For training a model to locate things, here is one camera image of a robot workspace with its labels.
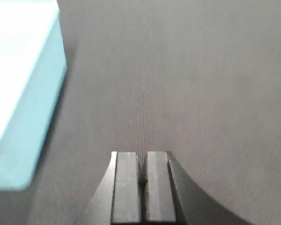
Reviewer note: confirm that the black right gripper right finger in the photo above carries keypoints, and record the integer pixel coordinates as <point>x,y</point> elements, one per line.
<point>161,201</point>

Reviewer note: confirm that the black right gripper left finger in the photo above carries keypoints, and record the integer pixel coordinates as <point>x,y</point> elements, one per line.
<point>116,200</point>

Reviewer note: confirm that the light blue plastic bin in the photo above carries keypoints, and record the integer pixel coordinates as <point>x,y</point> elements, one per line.
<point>32,70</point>

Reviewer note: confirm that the grey conveyor belt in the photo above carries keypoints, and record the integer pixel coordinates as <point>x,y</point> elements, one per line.
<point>199,78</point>

